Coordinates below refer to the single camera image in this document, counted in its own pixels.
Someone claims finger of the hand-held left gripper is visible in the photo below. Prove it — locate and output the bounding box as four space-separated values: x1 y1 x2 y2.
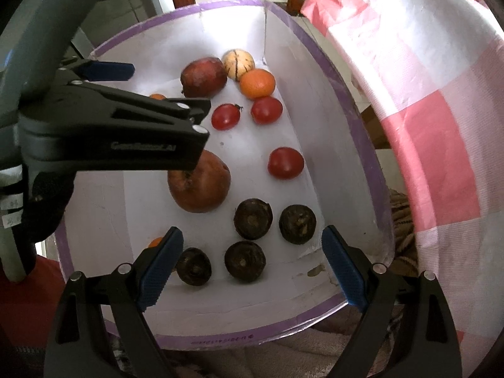
59 81 212 135
59 58 135 83

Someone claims brown striped rug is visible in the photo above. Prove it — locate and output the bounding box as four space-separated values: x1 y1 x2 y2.
388 189 418 276

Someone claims yellow striped melon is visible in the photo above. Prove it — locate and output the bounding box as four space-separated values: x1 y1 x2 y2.
221 49 256 82

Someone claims grey curved tube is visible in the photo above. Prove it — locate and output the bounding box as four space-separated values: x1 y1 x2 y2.
0 0 132 284

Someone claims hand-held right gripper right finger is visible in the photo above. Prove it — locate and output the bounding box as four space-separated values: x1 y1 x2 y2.
321 225 463 378

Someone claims red tomato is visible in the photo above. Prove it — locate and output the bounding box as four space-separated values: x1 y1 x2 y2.
250 96 284 124
268 147 305 180
211 103 243 131

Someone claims pink checked tablecloth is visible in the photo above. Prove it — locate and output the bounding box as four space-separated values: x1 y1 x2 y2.
300 0 504 378

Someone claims dark red fruit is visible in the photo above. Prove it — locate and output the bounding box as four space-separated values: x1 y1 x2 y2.
180 57 228 99

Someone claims large orange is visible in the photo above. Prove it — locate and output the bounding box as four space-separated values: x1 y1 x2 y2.
239 68 276 100

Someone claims white box with purple rim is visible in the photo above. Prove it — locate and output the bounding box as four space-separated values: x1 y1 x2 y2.
53 0 395 352

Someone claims large red apple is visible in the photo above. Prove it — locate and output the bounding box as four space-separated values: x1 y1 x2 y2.
167 150 231 214

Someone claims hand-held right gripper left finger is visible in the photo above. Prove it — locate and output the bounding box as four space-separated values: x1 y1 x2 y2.
43 226 185 378

